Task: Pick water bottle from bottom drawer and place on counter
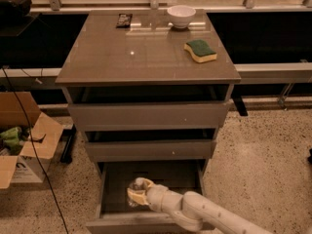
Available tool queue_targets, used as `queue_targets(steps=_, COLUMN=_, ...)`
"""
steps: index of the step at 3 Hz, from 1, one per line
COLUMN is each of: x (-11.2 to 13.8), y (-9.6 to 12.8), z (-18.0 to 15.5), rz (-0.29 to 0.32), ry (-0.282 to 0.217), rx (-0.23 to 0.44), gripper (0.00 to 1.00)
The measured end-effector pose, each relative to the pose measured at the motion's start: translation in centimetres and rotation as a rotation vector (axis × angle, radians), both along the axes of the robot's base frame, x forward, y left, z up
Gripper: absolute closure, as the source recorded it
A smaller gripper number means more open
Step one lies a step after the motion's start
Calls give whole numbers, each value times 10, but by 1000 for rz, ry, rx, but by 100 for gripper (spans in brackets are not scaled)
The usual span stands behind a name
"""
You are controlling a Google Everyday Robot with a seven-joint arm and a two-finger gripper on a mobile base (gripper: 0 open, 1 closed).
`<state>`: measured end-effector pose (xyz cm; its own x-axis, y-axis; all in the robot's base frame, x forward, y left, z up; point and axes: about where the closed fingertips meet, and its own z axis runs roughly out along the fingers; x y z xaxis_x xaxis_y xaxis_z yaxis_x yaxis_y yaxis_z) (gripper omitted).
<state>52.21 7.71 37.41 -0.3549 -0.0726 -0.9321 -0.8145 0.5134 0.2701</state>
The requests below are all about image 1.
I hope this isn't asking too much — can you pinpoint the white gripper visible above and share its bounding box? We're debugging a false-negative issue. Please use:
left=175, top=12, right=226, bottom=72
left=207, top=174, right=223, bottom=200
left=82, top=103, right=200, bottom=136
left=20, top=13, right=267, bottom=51
left=128, top=177, right=170, bottom=213

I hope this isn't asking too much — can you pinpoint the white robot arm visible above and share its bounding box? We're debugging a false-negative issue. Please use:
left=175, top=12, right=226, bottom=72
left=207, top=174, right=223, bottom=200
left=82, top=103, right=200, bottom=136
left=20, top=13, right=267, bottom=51
left=127, top=177, right=272, bottom=234

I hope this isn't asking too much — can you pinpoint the grey bottom drawer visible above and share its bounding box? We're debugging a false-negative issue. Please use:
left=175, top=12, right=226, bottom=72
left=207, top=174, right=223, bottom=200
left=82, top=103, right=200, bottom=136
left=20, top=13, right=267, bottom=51
left=86, top=160, right=204, bottom=234

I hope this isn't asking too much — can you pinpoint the grey drawer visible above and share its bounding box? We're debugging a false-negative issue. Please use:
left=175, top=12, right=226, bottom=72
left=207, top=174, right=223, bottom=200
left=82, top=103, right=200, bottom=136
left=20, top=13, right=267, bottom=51
left=67, top=84, right=230, bottom=132
left=86, top=160, right=204, bottom=234
left=86, top=129, right=216, bottom=162

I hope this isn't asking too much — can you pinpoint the grey middle drawer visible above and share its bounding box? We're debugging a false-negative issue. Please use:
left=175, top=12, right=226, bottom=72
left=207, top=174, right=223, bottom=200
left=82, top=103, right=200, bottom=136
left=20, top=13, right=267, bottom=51
left=86, top=129, right=216, bottom=162

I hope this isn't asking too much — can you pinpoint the grey top drawer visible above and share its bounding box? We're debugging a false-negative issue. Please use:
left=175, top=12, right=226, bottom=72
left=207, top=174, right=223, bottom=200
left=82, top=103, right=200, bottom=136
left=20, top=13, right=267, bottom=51
left=67, top=84, right=230, bottom=132

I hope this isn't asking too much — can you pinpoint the grey drawer cabinet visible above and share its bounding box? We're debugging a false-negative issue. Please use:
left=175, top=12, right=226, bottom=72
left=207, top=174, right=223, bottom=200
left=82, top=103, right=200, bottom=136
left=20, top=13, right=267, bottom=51
left=55, top=9, right=242, bottom=177

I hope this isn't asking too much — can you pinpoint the black table leg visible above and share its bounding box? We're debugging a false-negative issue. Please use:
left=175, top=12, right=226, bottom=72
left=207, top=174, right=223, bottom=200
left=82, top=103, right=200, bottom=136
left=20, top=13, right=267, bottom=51
left=60, top=125, right=76, bottom=164

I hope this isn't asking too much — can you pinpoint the open cardboard box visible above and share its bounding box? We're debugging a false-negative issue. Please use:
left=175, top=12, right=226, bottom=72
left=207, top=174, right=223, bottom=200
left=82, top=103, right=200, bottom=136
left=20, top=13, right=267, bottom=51
left=0, top=92, right=63, bottom=190

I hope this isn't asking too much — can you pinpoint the green item in box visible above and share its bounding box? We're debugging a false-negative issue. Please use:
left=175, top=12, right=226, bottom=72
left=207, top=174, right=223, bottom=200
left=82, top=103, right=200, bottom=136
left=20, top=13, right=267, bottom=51
left=0, top=127, right=28, bottom=155

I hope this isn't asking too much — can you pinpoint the green yellow sponge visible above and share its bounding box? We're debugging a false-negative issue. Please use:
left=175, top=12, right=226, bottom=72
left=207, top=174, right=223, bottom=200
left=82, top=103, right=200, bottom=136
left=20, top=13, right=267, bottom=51
left=184, top=39, right=217, bottom=63

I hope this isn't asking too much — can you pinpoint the white ceramic bowl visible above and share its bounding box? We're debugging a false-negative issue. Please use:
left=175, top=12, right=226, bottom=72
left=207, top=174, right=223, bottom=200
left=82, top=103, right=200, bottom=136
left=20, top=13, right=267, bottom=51
left=167, top=5, right=196, bottom=28

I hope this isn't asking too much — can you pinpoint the black object on shelf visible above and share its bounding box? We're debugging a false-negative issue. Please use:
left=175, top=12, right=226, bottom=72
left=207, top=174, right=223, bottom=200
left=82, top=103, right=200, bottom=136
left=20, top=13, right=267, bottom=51
left=0, top=0, right=32, bottom=20

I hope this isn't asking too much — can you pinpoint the black cable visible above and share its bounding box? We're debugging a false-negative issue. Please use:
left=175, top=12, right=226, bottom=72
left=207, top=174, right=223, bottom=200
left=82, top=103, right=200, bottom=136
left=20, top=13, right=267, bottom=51
left=1, top=65, right=70, bottom=234

